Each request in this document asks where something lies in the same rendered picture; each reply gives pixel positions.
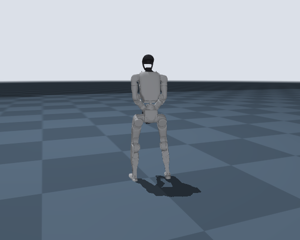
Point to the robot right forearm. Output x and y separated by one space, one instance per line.
158 104

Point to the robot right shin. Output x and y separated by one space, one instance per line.
165 156

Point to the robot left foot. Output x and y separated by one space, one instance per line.
133 179

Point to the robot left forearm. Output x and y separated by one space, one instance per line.
140 104

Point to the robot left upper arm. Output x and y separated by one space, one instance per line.
134 87

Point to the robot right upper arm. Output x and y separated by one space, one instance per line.
163 80

